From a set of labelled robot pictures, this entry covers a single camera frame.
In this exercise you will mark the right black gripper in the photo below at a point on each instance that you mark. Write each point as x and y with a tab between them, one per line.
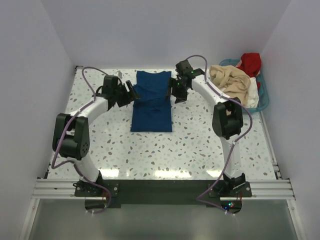
179	97

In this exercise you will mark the aluminium frame rail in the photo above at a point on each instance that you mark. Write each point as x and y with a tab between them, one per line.
279	189

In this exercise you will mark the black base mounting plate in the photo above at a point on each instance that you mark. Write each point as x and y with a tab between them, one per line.
116	193

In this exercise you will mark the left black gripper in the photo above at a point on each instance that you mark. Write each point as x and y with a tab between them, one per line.
130	96

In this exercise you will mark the teal laundry basket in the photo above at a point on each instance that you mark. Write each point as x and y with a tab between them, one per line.
262	92

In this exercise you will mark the blue printed t shirt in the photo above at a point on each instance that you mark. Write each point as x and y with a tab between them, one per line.
152	111

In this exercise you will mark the white t shirt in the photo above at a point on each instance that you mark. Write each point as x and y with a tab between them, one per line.
253	95

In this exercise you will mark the beige t shirt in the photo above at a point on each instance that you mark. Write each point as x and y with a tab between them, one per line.
231	81

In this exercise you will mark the red t shirt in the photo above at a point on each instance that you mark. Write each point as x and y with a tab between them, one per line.
250	63

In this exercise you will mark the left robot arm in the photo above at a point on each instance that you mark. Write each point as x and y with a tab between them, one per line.
71	137

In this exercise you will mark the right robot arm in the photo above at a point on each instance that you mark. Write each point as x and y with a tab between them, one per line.
227	120

